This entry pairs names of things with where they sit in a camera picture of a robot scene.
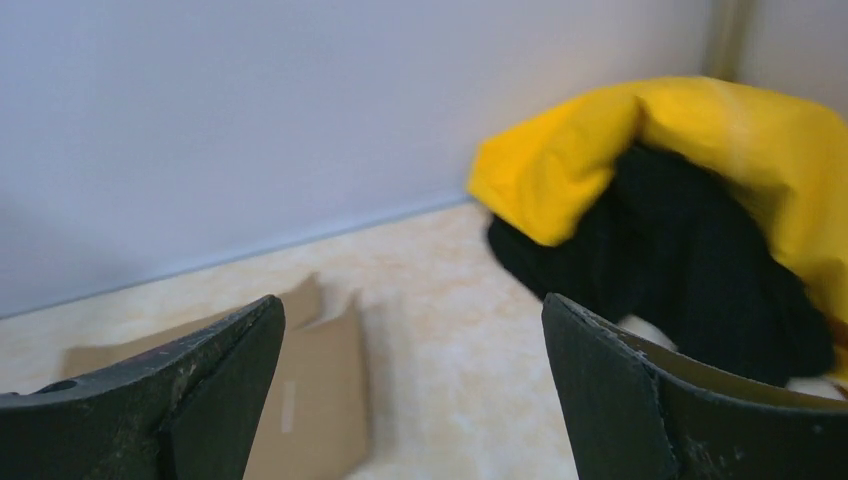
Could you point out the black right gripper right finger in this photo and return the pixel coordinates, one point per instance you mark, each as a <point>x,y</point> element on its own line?
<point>635,410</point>

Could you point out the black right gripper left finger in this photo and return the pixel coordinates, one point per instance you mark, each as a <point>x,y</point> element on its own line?
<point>188,409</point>

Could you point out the brown cardboard box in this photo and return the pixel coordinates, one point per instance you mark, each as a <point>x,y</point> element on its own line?
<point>314,422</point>

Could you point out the black cloth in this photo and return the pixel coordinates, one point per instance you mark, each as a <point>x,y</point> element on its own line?
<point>667,243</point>

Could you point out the yellow cloth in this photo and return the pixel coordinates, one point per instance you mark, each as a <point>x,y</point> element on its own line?
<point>784,157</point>

